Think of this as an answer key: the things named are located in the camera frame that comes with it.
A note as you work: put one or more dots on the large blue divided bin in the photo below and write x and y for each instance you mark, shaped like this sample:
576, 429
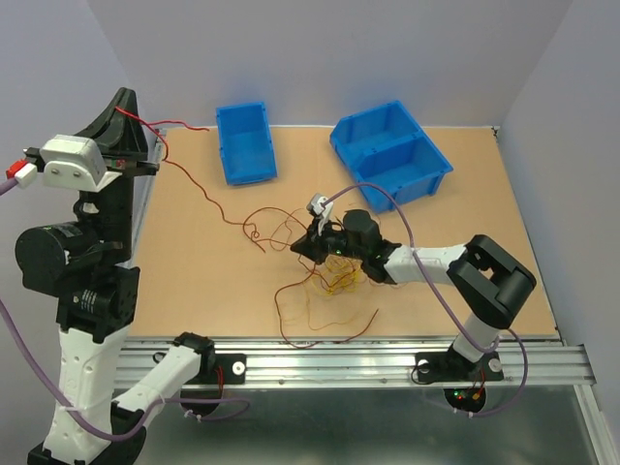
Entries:
386, 146

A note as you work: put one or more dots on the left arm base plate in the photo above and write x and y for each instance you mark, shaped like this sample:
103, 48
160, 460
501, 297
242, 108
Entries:
227, 368

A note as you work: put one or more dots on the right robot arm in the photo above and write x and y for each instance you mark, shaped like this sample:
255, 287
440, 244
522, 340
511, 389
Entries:
493, 283

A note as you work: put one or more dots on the small blue bin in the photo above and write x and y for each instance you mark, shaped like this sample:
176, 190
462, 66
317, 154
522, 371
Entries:
246, 147

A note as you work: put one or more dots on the aluminium rail frame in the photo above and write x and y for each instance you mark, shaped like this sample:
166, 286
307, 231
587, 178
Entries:
201, 275

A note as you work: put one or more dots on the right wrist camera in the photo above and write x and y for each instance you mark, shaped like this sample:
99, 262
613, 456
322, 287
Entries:
320, 207

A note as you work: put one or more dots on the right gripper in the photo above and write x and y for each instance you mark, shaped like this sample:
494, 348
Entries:
311, 245

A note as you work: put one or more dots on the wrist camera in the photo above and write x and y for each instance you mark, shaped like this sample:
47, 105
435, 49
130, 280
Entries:
75, 163
320, 207

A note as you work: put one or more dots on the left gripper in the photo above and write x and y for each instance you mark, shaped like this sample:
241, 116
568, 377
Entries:
124, 131

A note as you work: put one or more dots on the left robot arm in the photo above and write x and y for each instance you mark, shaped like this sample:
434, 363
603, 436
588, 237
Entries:
84, 265

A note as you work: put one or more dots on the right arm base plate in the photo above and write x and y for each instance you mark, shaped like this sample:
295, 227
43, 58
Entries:
450, 367

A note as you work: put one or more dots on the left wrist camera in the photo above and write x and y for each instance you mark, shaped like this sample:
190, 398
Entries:
75, 163

